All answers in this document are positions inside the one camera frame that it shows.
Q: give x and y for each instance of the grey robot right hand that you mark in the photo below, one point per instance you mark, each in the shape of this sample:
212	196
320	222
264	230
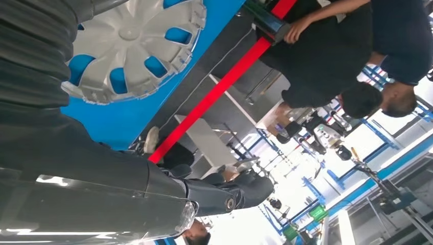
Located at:
84	182

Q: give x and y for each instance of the blue metal shelf rack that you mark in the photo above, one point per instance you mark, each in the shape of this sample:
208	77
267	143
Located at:
111	125

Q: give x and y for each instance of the person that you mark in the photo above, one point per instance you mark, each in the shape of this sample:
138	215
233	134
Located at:
151	138
198	236
402	33
321	61

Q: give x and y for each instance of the white desk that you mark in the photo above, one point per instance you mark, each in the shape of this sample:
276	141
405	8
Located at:
209	142

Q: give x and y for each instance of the red barrier belt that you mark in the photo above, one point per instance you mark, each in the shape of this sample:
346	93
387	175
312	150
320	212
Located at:
209	98
282	8

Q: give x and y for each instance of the green plastic crate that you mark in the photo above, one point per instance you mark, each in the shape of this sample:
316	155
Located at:
318	213
290	233

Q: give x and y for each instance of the humanoid robot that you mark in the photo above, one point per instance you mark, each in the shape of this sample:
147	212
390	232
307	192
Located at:
326	135

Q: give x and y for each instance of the black barrier post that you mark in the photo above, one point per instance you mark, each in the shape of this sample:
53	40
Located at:
267	22

